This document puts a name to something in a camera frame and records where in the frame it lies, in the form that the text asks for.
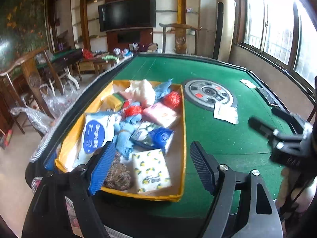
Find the round mahjong table centre console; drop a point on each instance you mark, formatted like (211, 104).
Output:
(205, 93)

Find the lemon print tissue pack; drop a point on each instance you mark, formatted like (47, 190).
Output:
(150, 171)

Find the window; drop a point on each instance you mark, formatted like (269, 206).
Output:
(284, 33)

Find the white cloth bundle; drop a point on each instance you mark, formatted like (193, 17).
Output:
(142, 92)

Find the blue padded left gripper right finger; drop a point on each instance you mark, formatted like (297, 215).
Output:
(206, 166)

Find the white flat sachet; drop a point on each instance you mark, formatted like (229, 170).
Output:
(226, 113)

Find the wooden chair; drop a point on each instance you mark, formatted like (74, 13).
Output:
(180, 37)

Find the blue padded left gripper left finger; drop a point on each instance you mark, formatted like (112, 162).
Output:
(99, 166)

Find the pink tissue pack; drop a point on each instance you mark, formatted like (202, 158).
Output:
(161, 115)

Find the yellow storage tray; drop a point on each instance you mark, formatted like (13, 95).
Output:
(176, 161)

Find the brown scouring ball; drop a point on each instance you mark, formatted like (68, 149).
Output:
(118, 177)

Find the clear plastic bag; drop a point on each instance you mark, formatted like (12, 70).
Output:
(40, 121)
(57, 105)

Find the white paper card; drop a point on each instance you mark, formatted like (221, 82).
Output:
(249, 84)

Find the yellow green sponge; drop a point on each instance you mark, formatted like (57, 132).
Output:
(113, 102)

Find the light blue towel cloth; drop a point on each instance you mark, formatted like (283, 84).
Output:
(123, 132)

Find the red mesh scrubber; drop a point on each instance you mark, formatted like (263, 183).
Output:
(132, 110)
(172, 100)

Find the white standing air conditioner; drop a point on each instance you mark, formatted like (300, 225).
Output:
(224, 29)

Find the small blue wipes pack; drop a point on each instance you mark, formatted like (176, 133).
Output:
(151, 136)

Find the wall television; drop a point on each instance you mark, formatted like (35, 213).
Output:
(127, 14)

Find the blue white wet wipes pack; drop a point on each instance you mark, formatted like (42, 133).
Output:
(98, 129)

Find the white gloved right hand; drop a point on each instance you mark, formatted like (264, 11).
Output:
(295, 193)

